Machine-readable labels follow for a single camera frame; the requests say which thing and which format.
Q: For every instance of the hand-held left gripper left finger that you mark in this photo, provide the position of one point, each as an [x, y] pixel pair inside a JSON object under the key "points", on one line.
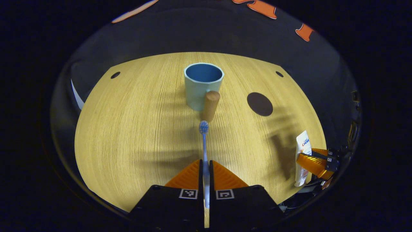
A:
{"points": [[167, 209]]}

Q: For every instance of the dark brown round coaster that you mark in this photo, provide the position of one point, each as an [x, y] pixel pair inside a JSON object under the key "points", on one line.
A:
{"points": [[260, 104]]}

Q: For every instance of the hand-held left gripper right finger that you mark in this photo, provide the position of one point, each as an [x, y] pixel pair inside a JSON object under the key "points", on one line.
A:
{"points": [[244, 209]]}

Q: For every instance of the white panel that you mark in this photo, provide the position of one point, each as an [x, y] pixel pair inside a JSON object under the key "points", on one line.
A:
{"points": [[77, 96]]}

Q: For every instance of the light blue toothbrush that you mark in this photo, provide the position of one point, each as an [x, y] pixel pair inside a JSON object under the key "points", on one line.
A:
{"points": [[204, 151]]}

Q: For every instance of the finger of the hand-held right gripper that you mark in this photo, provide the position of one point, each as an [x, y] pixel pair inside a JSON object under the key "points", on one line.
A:
{"points": [[317, 166], [328, 153]]}

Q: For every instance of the white toothpaste tube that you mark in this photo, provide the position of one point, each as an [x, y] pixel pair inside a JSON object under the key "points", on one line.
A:
{"points": [[303, 141]]}

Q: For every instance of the wooden desktop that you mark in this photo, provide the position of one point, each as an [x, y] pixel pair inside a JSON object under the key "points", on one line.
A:
{"points": [[135, 135]]}

